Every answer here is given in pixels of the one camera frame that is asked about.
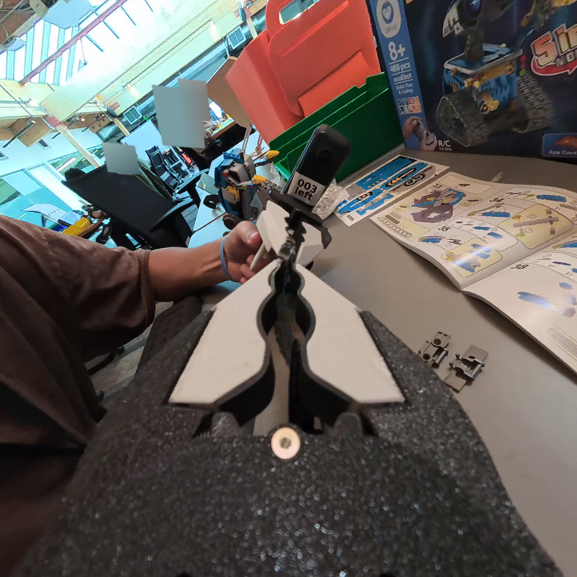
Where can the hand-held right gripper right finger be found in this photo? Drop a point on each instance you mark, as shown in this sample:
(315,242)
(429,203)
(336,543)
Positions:
(356,356)

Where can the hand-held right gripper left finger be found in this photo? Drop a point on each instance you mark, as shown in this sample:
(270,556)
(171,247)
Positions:
(221,356)

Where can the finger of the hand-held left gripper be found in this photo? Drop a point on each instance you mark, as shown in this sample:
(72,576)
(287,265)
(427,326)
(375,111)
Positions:
(270,225)
(313,250)

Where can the pile of grey track links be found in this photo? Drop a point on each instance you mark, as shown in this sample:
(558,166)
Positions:
(466,367)

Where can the grey desk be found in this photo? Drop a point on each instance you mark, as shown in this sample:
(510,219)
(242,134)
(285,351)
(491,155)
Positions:
(450,315)

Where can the person's left hand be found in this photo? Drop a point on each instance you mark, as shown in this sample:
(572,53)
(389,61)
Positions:
(241,248)

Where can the clear plastic bag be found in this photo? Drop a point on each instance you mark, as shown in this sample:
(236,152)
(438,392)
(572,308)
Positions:
(331,200)

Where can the green plastic bin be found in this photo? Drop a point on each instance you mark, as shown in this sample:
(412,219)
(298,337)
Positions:
(360,130)

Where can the blue toy vehicle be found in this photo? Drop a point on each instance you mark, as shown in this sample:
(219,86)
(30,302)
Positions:
(236,189)

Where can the blue wristband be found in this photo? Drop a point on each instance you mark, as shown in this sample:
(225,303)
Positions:
(224,259)

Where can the blue sticker sheet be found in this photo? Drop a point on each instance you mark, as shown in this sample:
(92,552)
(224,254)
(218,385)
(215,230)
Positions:
(387,185)

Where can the black office chair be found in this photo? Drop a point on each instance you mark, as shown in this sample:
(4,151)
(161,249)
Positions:
(121,203)
(162,164)

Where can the blue toy box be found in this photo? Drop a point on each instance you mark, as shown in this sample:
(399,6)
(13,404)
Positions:
(473,76)

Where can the instruction booklet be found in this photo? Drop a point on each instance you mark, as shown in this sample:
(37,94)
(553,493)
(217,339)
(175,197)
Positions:
(496,234)

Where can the yellow storage box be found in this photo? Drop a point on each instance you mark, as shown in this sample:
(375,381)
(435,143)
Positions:
(75,226)

